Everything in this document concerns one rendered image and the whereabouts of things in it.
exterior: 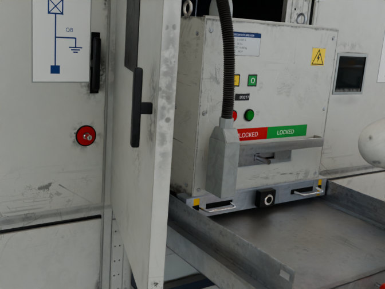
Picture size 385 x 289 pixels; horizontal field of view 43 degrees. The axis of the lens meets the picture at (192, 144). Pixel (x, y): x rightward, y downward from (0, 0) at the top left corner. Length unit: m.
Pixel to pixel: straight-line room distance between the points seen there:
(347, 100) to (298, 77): 0.60
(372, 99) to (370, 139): 0.86
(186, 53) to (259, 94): 0.23
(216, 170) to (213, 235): 0.16
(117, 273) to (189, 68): 0.71
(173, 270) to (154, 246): 0.84
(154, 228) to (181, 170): 0.48
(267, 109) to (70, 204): 0.62
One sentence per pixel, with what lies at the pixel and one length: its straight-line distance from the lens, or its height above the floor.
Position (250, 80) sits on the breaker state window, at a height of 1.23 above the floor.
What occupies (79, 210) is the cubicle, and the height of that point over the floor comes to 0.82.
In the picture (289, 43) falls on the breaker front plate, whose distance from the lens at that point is 1.43.
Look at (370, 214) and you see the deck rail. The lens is 1.57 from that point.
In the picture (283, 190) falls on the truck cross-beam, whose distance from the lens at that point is 1.51.
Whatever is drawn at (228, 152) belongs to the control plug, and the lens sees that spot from 1.20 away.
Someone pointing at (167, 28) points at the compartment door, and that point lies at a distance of 0.81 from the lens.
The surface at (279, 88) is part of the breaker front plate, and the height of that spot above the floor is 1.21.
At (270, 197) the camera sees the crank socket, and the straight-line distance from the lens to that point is 1.44.
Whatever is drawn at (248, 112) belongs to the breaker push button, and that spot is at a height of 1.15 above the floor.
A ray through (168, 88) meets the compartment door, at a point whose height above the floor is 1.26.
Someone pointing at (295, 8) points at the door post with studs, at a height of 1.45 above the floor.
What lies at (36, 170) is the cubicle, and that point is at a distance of 1.38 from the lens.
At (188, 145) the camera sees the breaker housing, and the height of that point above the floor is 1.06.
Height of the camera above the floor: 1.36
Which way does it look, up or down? 13 degrees down
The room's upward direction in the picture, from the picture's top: 4 degrees clockwise
